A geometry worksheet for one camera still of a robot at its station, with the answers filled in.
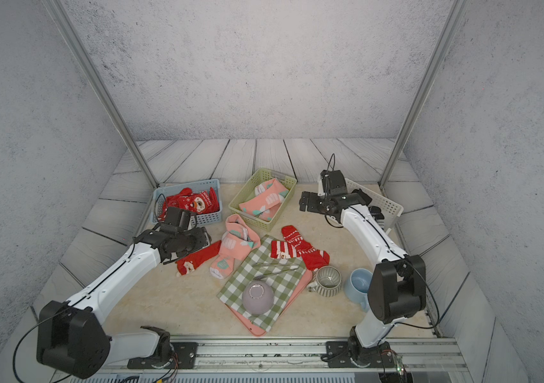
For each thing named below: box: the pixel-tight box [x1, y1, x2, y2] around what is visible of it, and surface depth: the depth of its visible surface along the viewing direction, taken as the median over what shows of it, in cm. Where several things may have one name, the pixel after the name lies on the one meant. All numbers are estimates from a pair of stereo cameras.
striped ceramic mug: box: [307, 264, 343, 298], surface depth 84 cm
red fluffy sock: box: [157, 186, 197, 222], surface depth 107 cm
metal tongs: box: [252, 261, 300, 281], surface depth 93 cm
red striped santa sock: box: [269, 240, 298, 260], surface depth 96 cm
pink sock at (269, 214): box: [258, 202, 282, 222], surface depth 110 cm
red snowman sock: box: [177, 186, 220, 214], surface depth 107 cm
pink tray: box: [226, 268, 314, 337], surface depth 82 cm
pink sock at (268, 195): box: [238, 177, 290, 216], surface depth 111 cm
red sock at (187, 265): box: [176, 240, 222, 277], surface depth 94 cm
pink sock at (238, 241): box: [208, 213, 261, 281], surface depth 95 cm
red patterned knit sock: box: [281, 225, 331, 271], surface depth 97 cm
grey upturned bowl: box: [241, 280, 275, 316], surface depth 82 cm
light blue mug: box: [344, 267, 374, 313], surface depth 84 cm
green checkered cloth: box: [216, 234, 307, 332], surface depth 91 cm
